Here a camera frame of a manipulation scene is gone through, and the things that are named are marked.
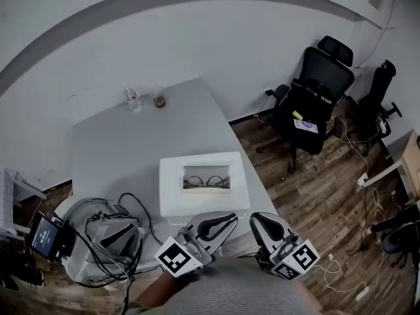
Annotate purple and white packet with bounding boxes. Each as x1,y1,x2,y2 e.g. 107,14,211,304
293,117,320,135

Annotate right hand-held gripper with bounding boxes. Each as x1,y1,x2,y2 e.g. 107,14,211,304
249,211,321,281

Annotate black tilted office chair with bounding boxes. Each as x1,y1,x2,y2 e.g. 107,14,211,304
369,219,420,269

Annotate thin wall cable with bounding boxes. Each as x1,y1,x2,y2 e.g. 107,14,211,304
352,0,404,69

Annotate light wooden side table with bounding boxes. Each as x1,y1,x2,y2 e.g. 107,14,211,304
363,129,420,207

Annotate clear plastic water bottle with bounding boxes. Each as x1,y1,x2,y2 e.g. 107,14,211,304
124,85,142,113

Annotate clear cup with drink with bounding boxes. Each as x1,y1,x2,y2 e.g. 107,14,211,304
151,84,168,110

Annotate black high-back office chair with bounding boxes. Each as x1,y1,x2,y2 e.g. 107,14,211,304
356,59,403,158

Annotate black lumbar cushion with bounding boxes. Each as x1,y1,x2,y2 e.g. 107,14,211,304
289,77,334,106

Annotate black cable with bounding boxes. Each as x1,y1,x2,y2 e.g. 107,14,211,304
84,192,165,315

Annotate white floor cable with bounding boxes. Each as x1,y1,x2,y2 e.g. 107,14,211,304
333,117,371,177
316,250,385,295

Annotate black tablet screen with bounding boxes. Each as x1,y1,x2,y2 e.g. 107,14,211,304
28,211,69,263

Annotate white perforated storage basket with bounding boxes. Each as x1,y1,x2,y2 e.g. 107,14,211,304
158,151,251,226

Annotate person's left forearm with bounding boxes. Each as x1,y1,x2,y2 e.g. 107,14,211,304
135,270,198,308

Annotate black mesh office chair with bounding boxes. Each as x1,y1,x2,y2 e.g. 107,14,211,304
257,35,356,175

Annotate eyeglasses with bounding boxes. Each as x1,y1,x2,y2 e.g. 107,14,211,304
183,175,230,190

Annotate white wire rack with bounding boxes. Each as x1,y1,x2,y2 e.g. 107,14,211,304
0,167,49,240

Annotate person's grey striped shirt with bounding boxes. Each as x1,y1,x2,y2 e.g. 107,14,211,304
125,257,324,315

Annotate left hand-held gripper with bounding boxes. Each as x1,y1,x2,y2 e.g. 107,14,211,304
154,211,239,278

